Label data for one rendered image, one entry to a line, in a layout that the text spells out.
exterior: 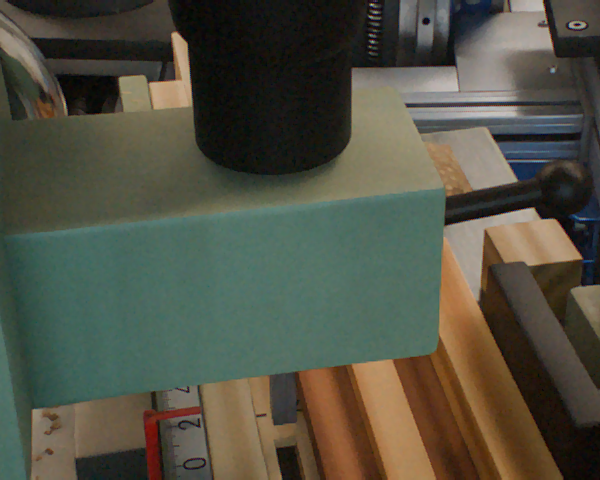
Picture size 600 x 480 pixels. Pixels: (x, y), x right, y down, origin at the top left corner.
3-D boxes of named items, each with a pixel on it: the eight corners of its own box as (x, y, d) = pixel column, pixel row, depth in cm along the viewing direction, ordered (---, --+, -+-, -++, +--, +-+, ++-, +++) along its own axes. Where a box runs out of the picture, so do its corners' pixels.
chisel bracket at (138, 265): (440, 391, 46) (451, 185, 41) (22, 452, 44) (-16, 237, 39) (390, 266, 51) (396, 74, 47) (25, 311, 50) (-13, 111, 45)
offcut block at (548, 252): (576, 318, 62) (583, 258, 60) (502, 327, 62) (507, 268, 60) (548, 275, 65) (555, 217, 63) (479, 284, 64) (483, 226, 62)
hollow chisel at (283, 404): (297, 423, 49) (294, 318, 47) (273, 426, 49) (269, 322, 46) (293, 406, 50) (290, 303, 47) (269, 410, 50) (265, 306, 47)
